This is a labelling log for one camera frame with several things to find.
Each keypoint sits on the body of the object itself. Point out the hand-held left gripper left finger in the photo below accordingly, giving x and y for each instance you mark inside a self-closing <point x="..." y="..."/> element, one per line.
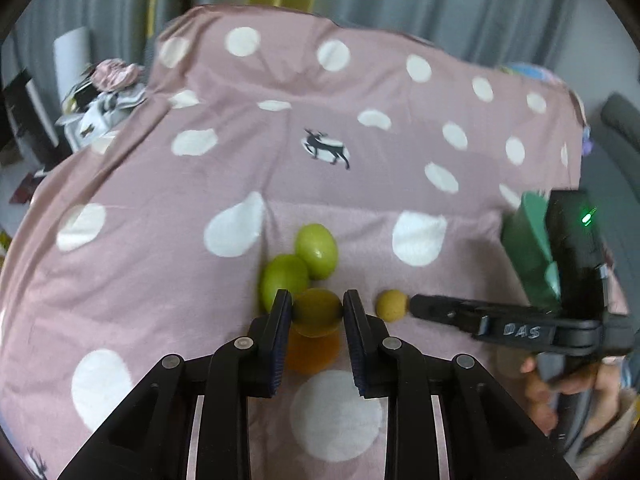
<point x="281" y="340"/>

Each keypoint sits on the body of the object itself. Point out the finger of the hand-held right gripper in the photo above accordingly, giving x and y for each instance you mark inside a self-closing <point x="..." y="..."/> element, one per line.
<point x="450" y="311"/>

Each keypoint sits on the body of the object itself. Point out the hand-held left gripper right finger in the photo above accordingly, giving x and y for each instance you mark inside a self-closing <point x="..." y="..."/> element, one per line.
<point x="354" y="345"/>

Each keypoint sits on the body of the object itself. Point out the green plastic bowl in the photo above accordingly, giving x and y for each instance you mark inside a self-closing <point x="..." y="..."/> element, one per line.
<point x="530" y="255"/>

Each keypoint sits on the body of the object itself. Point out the green oval fruit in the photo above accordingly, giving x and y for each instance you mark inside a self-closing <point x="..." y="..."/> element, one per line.
<point x="316" y="250"/>
<point x="282" y="280"/>
<point x="317" y="310"/>

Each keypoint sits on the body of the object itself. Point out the small yellow round fruit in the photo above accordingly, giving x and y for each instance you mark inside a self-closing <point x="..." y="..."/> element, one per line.
<point x="392" y="306"/>

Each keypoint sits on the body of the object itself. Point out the person's right forearm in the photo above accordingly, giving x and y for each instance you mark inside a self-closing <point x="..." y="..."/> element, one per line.
<point x="612" y="435"/>

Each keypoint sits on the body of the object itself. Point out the person's right hand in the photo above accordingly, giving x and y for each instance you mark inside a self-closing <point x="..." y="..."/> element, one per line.
<point x="537" y="392"/>

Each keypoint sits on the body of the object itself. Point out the orange round fruit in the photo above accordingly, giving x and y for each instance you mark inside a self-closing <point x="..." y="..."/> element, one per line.
<point x="315" y="352"/>

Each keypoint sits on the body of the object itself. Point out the colourful printed cloth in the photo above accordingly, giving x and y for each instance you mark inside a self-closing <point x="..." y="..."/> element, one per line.
<point x="532" y="74"/>

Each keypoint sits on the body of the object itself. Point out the pink polka dot bedsheet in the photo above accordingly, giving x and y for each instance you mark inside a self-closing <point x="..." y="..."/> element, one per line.
<point x="350" y="85"/>

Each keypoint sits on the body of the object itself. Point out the grey curtain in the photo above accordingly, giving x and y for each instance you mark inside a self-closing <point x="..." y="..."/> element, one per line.
<point x="475" y="5"/>

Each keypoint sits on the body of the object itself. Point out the pile of clutter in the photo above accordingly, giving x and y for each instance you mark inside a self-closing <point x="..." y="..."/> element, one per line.
<point x="100" y="110"/>

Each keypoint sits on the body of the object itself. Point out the pink crumpled cloth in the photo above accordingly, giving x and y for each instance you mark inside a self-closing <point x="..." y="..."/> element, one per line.
<point x="116" y="74"/>

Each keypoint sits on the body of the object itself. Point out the white paper roll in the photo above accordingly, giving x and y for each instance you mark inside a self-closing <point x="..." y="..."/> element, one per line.
<point x="72" y="60"/>

